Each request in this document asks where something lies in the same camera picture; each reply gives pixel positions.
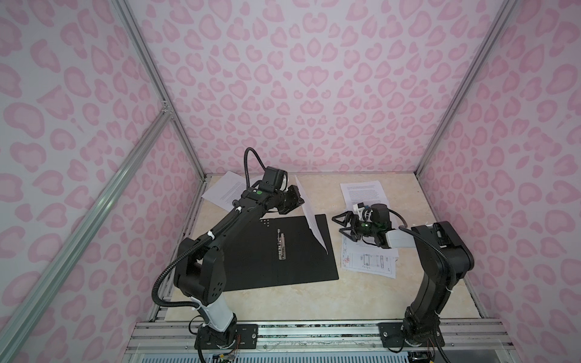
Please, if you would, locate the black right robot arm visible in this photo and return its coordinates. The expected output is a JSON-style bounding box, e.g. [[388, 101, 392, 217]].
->
[[331, 203, 474, 348]]

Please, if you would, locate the diagonal aluminium frame bar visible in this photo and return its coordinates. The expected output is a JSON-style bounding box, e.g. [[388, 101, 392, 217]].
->
[[1, 110, 172, 362]]

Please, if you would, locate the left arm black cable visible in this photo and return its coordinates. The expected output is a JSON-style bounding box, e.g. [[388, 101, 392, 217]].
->
[[151, 146, 269, 309]]

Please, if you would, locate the right corner aluminium post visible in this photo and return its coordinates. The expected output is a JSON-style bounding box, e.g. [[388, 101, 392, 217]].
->
[[414, 0, 520, 178]]

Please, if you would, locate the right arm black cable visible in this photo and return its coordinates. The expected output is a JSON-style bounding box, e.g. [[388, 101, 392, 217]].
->
[[387, 208, 455, 291]]

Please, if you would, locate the paper with diagram bottom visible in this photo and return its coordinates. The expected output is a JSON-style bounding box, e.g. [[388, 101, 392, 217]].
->
[[340, 237, 399, 279]]

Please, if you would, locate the corner aluminium post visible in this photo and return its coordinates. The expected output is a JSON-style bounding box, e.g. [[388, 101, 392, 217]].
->
[[414, 0, 520, 178], [111, 0, 206, 181]]

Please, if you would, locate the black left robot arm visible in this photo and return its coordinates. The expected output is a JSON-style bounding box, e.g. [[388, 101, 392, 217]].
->
[[151, 183, 304, 334]]

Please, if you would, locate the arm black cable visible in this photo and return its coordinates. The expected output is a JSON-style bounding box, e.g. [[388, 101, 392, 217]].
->
[[387, 208, 455, 291], [151, 146, 269, 309]]

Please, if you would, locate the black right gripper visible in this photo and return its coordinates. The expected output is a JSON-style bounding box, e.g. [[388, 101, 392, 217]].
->
[[333, 212, 380, 242]]

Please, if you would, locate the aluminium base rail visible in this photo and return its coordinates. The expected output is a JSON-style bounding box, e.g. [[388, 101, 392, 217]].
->
[[122, 319, 520, 362]]

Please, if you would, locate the left corner aluminium post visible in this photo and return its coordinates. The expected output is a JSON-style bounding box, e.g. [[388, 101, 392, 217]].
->
[[111, 0, 206, 181]]

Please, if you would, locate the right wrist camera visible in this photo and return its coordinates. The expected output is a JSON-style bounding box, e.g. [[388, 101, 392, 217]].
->
[[353, 203, 372, 222]]

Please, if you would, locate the printed paper stack top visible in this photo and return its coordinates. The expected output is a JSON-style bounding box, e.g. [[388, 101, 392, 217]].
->
[[295, 176, 328, 253]]

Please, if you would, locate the red folder black inside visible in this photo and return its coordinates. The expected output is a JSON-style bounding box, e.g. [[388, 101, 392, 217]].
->
[[225, 214, 339, 292]]

